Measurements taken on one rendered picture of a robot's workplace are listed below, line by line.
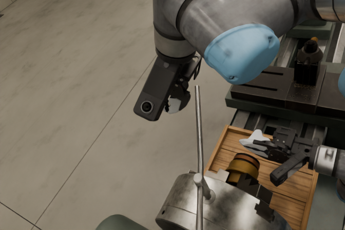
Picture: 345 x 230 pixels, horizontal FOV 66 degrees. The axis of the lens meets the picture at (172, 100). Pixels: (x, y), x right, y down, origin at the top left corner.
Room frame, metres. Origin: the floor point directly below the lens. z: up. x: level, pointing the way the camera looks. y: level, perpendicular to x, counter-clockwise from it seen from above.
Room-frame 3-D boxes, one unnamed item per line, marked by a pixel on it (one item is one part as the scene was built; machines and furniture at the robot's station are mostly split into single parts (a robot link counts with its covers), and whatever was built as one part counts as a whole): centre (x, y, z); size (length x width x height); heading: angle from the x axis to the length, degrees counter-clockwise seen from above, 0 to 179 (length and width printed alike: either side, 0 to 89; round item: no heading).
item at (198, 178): (0.26, 0.02, 1.26); 0.02 x 0.02 x 0.12
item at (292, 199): (0.43, -0.18, 0.89); 0.36 x 0.30 x 0.04; 43
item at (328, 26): (1.08, -0.86, 1.01); 0.30 x 0.20 x 0.29; 133
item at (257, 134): (0.43, -0.18, 1.09); 0.09 x 0.06 x 0.03; 43
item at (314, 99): (0.60, -0.48, 1.00); 0.20 x 0.10 x 0.05; 133
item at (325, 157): (0.29, -0.31, 1.08); 0.08 x 0.05 x 0.08; 133
